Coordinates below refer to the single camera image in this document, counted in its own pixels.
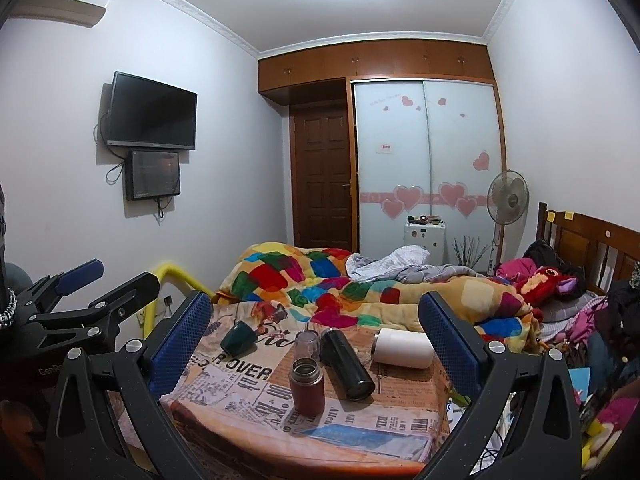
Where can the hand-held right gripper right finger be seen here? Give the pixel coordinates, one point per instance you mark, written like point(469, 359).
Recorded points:
point(450, 347)

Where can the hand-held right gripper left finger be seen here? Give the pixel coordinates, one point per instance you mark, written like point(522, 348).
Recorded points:
point(184, 341)

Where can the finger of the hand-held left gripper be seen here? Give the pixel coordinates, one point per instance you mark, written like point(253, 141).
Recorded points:
point(127, 291)
point(80, 272)

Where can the white cup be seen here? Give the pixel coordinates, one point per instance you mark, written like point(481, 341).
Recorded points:
point(404, 352)

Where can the dark green cup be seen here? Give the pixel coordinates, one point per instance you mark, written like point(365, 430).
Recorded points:
point(238, 338)

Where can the small clear plastic cup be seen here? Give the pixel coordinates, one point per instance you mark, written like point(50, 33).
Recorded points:
point(306, 344)

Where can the printed newspaper tablecloth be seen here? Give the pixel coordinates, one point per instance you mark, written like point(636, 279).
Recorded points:
point(235, 385)

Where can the dried twig bundle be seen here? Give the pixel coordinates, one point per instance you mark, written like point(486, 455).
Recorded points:
point(470, 252)

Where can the pink cloth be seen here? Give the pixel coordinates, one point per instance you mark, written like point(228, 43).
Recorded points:
point(512, 269)

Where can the grey striped blanket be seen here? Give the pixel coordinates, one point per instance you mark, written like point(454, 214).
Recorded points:
point(400, 260)

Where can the black thermos bottle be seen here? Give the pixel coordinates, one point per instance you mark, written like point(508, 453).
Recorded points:
point(346, 366)

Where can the small white cabinet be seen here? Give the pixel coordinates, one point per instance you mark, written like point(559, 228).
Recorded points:
point(424, 242)

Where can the red plush toy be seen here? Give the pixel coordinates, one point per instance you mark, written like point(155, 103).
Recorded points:
point(545, 282)

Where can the brown metal thermos flask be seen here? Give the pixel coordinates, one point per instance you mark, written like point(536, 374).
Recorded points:
point(306, 387)

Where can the blue book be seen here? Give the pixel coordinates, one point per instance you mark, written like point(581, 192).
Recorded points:
point(580, 381)

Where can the black bag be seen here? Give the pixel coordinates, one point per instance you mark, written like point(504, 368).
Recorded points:
point(547, 255)

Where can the colourful patchwork quilt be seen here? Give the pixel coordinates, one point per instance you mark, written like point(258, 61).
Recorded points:
point(325, 285)

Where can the standing electric fan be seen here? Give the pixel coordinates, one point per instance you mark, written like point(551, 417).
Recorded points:
point(507, 195)

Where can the yellow plush toy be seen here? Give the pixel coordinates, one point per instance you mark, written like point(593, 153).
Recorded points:
point(600, 435)

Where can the wooden bed headboard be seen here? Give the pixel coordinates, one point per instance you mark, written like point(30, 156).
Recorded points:
point(595, 240)

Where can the wooden wardrobe with heart stickers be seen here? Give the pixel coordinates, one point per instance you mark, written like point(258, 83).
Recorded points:
point(425, 160)

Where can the brown wooden door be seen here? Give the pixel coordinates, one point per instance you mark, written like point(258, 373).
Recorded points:
point(320, 180)

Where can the white air conditioner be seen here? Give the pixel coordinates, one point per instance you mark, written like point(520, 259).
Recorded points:
point(60, 7)

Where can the yellow metal rail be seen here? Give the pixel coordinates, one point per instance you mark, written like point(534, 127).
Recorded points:
point(172, 272)

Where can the small black wall monitor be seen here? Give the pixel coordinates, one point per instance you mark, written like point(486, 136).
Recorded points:
point(152, 175)

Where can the black wall television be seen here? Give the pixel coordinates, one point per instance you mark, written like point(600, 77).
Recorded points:
point(150, 110)

